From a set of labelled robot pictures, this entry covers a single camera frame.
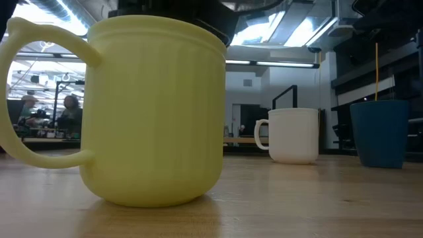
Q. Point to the background work table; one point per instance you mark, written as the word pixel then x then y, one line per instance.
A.
pixel 49 139

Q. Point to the person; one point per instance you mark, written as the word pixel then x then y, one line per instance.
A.
pixel 28 107
pixel 71 114

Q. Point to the wooden shelf with black frame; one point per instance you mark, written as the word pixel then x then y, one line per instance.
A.
pixel 285 96

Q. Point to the square wall vent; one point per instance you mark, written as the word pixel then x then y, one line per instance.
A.
pixel 248 82

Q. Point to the black leaning boards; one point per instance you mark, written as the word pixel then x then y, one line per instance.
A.
pixel 322 129

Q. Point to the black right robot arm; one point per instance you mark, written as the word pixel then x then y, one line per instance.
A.
pixel 393 16

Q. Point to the yellow mug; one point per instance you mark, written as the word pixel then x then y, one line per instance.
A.
pixel 152 112

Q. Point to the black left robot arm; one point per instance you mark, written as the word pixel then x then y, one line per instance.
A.
pixel 6 13

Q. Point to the dark background monitor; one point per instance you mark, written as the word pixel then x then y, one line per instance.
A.
pixel 15 110

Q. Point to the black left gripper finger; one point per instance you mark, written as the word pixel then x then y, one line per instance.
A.
pixel 223 28

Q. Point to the dark blue cup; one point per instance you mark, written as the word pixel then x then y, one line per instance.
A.
pixel 380 132

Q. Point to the white mug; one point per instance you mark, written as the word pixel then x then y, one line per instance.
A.
pixel 294 135

